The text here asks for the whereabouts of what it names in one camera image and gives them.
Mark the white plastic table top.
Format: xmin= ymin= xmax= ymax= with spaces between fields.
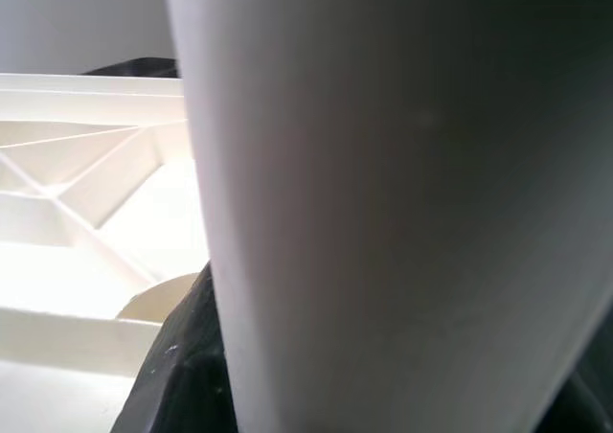
xmin=0 ymin=72 xmax=215 ymax=433

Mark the white plastic table leg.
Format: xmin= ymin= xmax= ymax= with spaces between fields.
xmin=162 ymin=0 xmax=613 ymax=433

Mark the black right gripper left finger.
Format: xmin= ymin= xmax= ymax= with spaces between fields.
xmin=110 ymin=262 xmax=240 ymax=433

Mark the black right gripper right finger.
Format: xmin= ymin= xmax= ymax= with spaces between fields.
xmin=538 ymin=355 xmax=613 ymax=433

